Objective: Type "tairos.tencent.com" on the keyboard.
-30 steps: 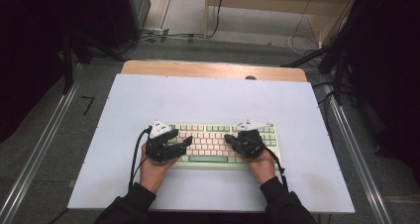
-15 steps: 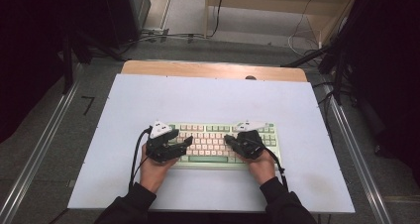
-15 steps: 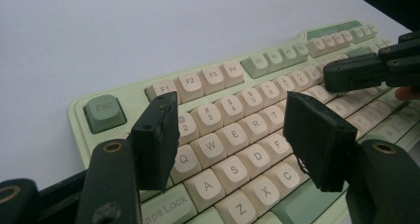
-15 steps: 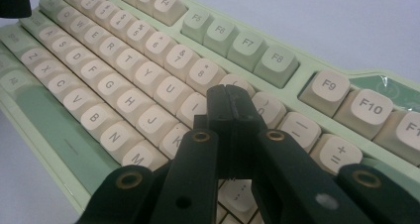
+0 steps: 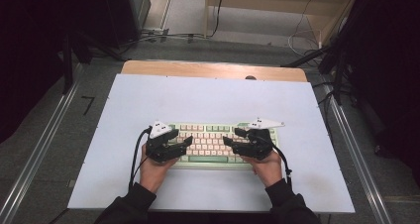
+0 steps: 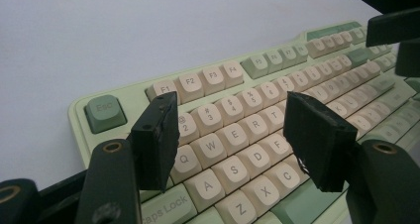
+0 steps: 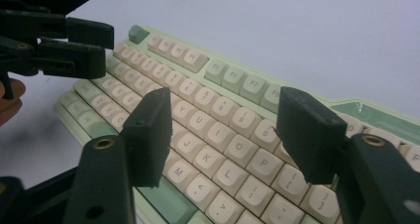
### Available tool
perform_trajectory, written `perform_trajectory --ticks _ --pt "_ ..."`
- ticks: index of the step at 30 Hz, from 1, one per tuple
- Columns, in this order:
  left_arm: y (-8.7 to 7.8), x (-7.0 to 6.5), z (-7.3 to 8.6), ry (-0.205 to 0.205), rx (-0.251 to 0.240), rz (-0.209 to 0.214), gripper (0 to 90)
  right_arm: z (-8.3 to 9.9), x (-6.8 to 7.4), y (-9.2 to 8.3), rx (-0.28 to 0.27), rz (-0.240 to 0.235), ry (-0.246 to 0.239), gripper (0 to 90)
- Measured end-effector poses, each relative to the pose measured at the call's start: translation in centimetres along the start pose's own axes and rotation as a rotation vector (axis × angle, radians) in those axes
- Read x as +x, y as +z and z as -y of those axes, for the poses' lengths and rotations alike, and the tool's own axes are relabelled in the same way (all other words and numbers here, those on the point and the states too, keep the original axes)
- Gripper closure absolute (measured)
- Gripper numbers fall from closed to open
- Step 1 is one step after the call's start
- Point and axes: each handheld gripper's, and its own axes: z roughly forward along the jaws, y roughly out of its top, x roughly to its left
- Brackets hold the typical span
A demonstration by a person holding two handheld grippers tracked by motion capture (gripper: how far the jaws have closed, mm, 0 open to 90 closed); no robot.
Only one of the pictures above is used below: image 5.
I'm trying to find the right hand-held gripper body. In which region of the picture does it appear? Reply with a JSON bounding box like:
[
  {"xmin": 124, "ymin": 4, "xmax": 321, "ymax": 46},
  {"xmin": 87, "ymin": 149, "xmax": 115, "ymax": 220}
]
[{"xmin": 245, "ymin": 117, "xmax": 286, "ymax": 162}]

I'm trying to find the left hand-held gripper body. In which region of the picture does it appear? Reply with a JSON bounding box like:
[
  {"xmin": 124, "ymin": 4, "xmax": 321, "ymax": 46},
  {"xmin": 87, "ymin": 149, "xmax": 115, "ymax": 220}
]
[{"xmin": 145, "ymin": 120, "xmax": 174, "ymax": 165}]

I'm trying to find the green and pink keyboard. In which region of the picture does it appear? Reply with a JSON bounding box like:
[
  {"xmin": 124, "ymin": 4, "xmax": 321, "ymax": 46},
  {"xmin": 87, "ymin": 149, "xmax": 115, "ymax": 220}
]
[{"xmin": 167, "ymin": 121, "xmax": 281, "ymax": 171}]

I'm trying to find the person's left hand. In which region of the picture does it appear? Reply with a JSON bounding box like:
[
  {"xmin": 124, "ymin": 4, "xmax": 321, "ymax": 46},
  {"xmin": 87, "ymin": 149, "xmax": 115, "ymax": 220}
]
[{"xmin": 139, "ymin": 142, "xmax": 181, "ymax": 195}]

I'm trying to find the person's right hand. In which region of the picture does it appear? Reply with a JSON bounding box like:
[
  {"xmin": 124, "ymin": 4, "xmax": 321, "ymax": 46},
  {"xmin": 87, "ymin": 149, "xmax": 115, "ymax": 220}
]
[{"xmin": 242, "ymin": 150, "xmax": 285, "ymax": 189}]

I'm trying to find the white table board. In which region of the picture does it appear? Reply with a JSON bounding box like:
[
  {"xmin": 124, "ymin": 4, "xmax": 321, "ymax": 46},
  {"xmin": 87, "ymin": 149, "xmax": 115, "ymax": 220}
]
[{"xmin": 66, "ymin": 72, "xmax": 357, "ymax": 215}]

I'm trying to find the black tripod stand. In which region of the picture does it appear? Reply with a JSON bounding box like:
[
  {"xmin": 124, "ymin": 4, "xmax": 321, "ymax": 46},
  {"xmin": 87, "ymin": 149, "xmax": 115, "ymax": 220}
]
[{"xmin": 280, "ymin": 41, "xmax": 359, "ymax": 107}]

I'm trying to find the black metal stand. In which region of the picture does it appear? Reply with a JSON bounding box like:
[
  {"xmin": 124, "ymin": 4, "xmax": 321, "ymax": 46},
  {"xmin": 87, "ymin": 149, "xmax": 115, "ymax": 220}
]
[{"xmin": 60, "ymin": 32, "xmax": 75, "ymax": 95}]

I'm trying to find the black cabinet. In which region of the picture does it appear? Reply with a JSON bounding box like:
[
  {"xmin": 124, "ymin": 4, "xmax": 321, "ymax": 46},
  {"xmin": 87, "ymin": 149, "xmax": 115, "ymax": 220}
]
[{"xmin": 102, "ymin": 0, "xmax": 153, "ymax": 51}]

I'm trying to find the dark curtain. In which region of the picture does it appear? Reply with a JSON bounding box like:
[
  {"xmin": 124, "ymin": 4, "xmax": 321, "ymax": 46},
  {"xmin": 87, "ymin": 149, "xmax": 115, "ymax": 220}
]
[
  {"xmin": 341, "ymin": 0, "xmax": 420, "ymax": 187},
  {"xmin": 0, "ymin": 0, "xmax": 112, "ymax": 144}
]

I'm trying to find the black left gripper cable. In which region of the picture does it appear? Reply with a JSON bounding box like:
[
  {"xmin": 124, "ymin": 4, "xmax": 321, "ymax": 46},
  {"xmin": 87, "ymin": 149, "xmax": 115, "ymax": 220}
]
[{"xmin": 128, "ymin": 126, "xmax": 154, "ymax": 191}]

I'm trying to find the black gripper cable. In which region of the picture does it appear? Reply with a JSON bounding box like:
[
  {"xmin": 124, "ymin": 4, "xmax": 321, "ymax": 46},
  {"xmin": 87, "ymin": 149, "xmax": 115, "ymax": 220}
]
[
  {"xmin": 262, "ymin": 137, "xmax": 294, "ymax": 187},
  {"xmin": 128, "ymin": 126, "xmax": 154, "ymax": 191}
]

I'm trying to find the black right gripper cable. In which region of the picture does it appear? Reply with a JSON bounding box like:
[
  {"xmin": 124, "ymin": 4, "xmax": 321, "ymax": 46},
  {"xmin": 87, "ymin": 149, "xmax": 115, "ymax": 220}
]
[{"xmin": 262, "ymin": 137, "xmax": 294, "ymax": 187}]

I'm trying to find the floor cable bundle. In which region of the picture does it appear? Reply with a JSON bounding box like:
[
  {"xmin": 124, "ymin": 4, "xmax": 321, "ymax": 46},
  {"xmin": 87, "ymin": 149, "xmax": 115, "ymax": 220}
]
[{"xmin": 118, "ymin": 27, "xmax": 206, "ymax": 54}]

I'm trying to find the white coiled cable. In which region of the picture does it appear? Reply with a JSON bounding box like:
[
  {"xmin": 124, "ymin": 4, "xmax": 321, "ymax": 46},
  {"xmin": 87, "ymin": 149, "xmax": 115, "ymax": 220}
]
[{"xmin": 287, "ymin": 28, "xmax": 323, "ymax": 58}]

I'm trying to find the aluminium floor rail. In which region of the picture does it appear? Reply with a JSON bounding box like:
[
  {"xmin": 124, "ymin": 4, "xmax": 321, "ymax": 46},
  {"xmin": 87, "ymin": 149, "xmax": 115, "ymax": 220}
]
[
  {"xmin": 0, "ymin": 80, "xmax": 81, "ymax": 224},
  {"xmin": 324, "ymin": 84, "xmax": 394, "ymax": 224}
]

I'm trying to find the black hanging cable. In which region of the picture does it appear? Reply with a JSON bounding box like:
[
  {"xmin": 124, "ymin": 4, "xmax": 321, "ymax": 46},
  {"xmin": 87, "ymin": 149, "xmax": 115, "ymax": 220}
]
[{"xmin": 207, "ymin": 0, "xmax": 227, "ymax": 39}]

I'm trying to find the wooden shelf frame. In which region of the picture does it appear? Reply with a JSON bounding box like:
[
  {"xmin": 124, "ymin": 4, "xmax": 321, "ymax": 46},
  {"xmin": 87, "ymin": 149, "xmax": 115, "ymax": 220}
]
[{"xmin": 202, "ymin": 0, "xmax": 362, "ymax": 49}]

